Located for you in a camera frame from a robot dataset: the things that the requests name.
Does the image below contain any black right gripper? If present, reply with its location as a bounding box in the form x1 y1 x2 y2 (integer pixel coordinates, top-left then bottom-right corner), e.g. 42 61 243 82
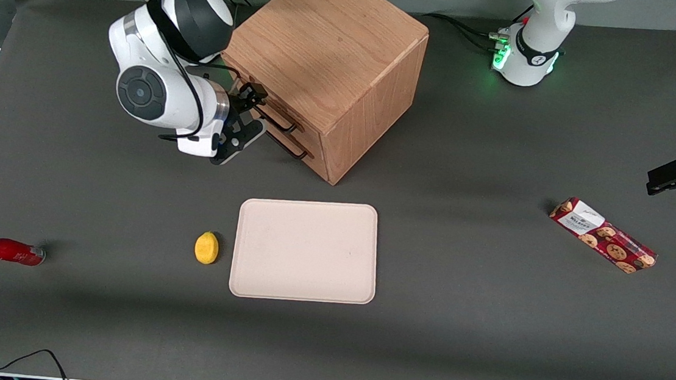
219 81 269 148

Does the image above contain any wooden drawer with black handle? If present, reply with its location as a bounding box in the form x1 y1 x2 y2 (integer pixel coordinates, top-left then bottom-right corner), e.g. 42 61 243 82
220 61 328 152
247 112 335 181

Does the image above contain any wooden drawer cabinet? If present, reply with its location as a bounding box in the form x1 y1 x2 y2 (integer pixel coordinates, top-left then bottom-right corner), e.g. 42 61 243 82
211 0 433 193

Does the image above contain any red tartan cookie box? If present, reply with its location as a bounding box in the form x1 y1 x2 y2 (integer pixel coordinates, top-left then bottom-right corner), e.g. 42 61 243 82
544 195 663 277

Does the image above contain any yellow lemon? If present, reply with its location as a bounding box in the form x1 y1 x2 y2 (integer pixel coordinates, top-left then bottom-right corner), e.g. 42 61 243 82
193 231 221 266

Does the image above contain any beige rectangular tray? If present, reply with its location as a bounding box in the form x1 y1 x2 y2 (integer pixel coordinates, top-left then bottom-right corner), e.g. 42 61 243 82
227 193 383 309

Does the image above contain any red bottle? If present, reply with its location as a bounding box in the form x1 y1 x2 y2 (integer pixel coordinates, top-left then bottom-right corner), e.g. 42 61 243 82
0 238 48 268

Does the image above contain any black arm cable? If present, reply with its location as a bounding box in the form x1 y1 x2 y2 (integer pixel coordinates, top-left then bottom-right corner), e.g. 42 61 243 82
135 0 251 148

